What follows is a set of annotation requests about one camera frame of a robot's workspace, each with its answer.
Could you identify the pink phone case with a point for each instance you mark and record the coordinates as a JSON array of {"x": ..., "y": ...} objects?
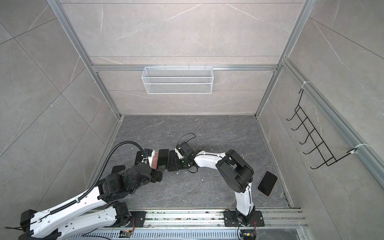
[{"x": 154, "y": 160}]

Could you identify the phone with black screen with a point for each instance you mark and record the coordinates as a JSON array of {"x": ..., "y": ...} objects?
[{"x": 117, "y": 169}]

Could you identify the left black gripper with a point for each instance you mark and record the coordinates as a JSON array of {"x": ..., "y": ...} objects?
[{"x": 155, "y": 178}]

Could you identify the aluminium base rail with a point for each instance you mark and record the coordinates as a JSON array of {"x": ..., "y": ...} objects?
[{"x": 210, "y": 224}]

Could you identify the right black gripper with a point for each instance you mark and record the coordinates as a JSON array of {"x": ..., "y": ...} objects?
[{"x": 182, "y": 168}]

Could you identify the white wire mesh basket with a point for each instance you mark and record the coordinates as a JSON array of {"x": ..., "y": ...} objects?
[{"x": 178, "y": 80}]

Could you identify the black wire hook rack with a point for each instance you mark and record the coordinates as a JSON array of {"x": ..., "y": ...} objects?
[{"x": 314, "y": 136}]

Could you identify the black phone case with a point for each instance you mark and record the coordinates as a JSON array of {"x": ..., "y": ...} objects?
[{"x": 173, "y": 161}]

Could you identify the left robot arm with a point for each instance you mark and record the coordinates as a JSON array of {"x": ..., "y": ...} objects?
[{"x": 99, "y": 206}]

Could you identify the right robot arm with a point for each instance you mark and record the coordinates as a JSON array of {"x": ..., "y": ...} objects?
[{"x": 236, "y": 172}]

